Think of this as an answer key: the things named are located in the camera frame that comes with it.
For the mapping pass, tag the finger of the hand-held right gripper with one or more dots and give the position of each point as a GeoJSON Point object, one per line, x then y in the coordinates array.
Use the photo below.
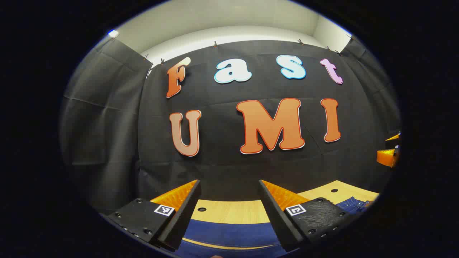
{"type": "Point", "coordinates": [393, 137]}
{"type": "Point", "coordinates": [387, 157]}

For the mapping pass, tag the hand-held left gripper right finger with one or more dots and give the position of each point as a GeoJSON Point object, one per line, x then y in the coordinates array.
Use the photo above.
{"type": "Point", "coordinates": [278, 218]}

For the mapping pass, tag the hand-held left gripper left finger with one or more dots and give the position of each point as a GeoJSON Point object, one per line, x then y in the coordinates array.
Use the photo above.
{"type": "Point", "coordinates": [183, 218]}

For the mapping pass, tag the blue jeans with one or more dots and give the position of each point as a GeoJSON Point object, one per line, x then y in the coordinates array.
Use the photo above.
{"type": "Point", "coordinates": [229, 233]}

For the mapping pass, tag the black backdrop cloth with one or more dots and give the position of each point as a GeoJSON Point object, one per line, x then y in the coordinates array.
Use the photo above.
{"type": "Point", "coordinates": [222, 165]}

